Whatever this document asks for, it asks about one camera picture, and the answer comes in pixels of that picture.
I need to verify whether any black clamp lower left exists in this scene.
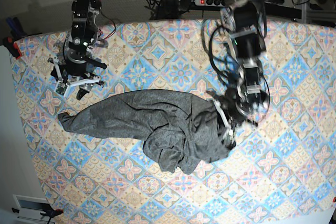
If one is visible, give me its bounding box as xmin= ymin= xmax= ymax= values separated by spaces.
xmin=12 ymin=208 xmax=64 ymax=220

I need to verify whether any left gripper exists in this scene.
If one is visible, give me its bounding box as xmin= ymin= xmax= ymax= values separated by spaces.
xmin=207 ymin=88 xmax=269 ymax=150

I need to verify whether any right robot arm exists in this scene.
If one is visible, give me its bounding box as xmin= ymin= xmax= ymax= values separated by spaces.
xmin=48 ymin=0 xmax=107 ymax=100

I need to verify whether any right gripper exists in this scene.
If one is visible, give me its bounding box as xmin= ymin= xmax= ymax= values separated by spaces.
xmin=48 ymin=50 xmax=107 ymax=100

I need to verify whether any blue handled clamp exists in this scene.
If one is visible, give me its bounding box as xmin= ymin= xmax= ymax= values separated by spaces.
xmin=6 ymin=17 xmax=27 ymax=40

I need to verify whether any patterned tablecloth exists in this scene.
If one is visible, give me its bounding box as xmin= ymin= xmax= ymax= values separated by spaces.
xmin=11 ymin=20 xmax=335 ymax=223

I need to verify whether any white floor vent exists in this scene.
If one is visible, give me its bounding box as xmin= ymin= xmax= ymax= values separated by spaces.
xmin=12 ymin=194 xmax=52 ymax=223

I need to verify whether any red black clamp upper left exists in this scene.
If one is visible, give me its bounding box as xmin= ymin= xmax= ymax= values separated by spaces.
xmin=2 ymin=37 xmax=22 ymax=59

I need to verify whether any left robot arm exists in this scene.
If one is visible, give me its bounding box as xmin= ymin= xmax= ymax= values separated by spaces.
xmin=208 ymin=0 xmax=270 ymax=150

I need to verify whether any grey t-shirt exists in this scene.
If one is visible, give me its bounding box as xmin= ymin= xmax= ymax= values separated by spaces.
xmin=58 ymin=89 xmax=231 ymax=175

